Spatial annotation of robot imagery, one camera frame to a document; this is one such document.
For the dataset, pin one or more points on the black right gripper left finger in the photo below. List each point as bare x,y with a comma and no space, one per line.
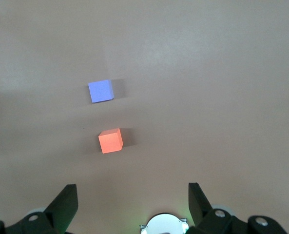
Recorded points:
61,209

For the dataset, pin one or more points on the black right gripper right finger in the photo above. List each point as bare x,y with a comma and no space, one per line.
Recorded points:
198,209

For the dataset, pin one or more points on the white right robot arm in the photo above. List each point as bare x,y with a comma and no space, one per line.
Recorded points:
163,224

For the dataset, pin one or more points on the orange foam block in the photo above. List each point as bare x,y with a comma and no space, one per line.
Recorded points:
110,141

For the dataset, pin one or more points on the purple foam block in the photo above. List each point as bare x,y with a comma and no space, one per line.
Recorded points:
100,91

